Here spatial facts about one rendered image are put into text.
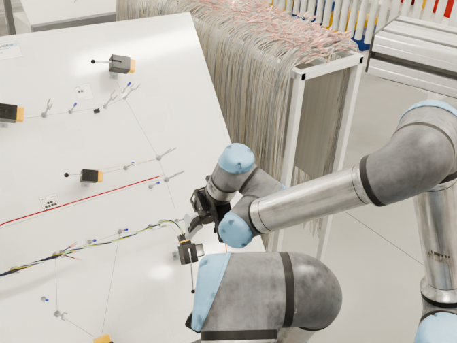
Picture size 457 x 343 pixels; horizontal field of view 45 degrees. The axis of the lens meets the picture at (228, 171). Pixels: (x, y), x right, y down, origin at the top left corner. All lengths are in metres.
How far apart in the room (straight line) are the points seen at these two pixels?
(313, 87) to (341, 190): 1.50
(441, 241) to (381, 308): 2.04
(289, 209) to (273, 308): 0.30
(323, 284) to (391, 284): 2.50
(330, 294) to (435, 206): 0.35
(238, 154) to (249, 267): 0.47
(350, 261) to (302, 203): 2.37
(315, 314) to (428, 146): 0.34
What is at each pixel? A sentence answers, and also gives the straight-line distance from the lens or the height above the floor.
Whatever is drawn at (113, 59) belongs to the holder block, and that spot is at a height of 1.59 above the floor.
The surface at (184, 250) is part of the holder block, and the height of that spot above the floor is 1.14.
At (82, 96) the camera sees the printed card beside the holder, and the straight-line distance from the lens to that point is 1.72.
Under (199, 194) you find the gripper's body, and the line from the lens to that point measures 1.42.
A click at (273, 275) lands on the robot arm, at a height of 1.65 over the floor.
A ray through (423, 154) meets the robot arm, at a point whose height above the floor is 1.76.
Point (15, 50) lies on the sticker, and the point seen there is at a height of 1.60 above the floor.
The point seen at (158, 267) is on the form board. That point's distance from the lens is 1.70.
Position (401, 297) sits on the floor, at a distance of 3.30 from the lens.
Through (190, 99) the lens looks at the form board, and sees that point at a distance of 1.83.
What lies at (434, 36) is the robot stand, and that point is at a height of 2.03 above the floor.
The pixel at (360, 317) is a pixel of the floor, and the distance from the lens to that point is 3.11.
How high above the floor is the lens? 2.22
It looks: 33 degrees down
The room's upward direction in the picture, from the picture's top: 4 degrees clockwise
